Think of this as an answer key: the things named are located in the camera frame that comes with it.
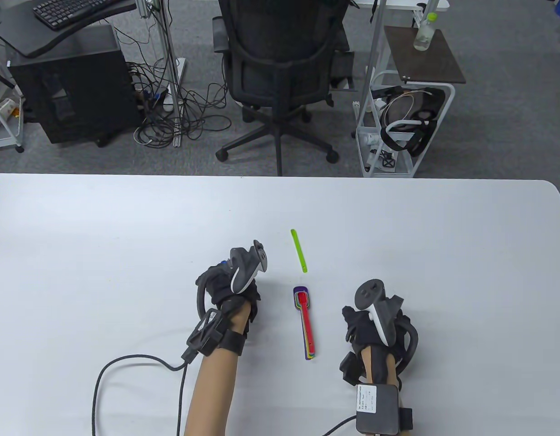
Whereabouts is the person's right hand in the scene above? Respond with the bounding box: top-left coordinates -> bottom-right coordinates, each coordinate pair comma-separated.
341,306 -> 419,386

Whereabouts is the person's left hand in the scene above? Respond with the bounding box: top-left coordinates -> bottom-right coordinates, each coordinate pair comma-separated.
196,260 -> 262,325

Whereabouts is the red measuring spoon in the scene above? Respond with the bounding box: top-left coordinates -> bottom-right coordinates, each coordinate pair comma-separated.
297,293 -> 316,354

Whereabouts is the cyan measuring spoon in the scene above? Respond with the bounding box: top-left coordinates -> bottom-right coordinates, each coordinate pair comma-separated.
295,292 -> 315,356

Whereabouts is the purple measuring spoon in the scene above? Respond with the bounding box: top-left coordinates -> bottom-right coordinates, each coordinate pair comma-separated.
293,285 -> 316,362

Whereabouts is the lime green measuring spoon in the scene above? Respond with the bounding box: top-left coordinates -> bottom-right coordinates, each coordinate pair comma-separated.
291,229 -> 308,273

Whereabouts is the person's right forearm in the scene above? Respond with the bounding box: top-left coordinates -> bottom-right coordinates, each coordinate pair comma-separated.
358,344 -> 414,436

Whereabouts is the person's left forearm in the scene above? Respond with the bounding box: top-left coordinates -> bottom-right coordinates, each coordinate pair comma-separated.
183,301 -> 254,436

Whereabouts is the black wrist box with label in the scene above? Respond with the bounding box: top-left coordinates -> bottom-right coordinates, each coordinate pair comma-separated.
355,384 -> 414,435

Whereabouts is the black computer tower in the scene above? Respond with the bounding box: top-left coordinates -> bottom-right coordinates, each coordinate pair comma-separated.
8,24 -> 142,145

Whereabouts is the black mesh office chair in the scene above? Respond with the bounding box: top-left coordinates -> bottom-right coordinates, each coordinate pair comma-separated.
212,0 -> 355,177

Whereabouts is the small white trolley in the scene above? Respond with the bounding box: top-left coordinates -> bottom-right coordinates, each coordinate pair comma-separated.
0,43 -> 26,154

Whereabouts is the brown side table top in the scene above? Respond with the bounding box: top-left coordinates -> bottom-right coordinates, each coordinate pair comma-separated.
383,25 -> 466,85

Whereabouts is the clear bottle with green cap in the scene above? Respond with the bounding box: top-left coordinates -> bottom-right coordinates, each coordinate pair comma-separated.
413,12 -> 438,52

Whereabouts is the black keyboard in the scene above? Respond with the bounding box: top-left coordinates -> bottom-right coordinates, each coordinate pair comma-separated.
33,0 -> 126,31

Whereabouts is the black curved desk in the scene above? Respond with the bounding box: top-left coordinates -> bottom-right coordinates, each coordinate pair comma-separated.
0,0 -> 137,59

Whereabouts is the white desk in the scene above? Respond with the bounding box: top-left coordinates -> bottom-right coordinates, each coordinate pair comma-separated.
343,0 -> 451,10

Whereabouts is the black wrist camera with strap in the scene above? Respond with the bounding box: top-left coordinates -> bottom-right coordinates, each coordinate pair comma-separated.
182,307 -> 247,364

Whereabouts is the thin black cable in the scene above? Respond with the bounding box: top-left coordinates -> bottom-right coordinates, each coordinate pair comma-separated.
322,415 -> 358,436

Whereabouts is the black braided cable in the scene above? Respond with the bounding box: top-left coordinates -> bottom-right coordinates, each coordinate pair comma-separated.
92,354 -> 190,436

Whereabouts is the white wire cart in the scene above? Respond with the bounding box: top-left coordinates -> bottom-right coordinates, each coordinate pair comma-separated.
352,68 -> 456,178

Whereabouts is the tangle of black cables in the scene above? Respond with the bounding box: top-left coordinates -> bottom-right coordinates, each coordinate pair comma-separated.
112,18 -> 233,148

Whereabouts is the black headset with white strap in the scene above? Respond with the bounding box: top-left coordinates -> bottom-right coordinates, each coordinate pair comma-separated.
371,86 -> 446,157

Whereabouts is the aluminium frame post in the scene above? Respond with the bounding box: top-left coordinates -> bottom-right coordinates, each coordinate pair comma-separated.
146,0 -> 183,147
361,0 -> 388,112

